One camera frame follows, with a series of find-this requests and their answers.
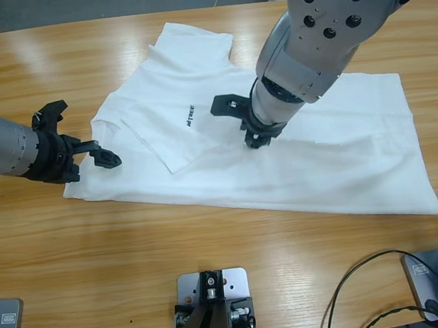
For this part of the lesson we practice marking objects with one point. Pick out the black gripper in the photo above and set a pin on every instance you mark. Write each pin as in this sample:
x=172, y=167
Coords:
x=262, y=129
x=57, y=159

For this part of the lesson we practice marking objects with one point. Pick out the white t-shirt with black logo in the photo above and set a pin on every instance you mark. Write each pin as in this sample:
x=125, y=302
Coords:
x=319, y=170

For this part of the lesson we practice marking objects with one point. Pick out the silver round connector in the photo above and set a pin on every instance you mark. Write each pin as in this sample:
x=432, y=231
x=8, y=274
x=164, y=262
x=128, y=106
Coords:
x=238, y=315
x=181, y=321

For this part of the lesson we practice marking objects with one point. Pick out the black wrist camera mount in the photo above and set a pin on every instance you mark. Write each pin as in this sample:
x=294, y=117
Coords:
x=51, y=109
x=221, y=104

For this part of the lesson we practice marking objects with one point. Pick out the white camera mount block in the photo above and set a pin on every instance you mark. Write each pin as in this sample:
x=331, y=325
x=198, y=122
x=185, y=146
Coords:
x=235, y=281

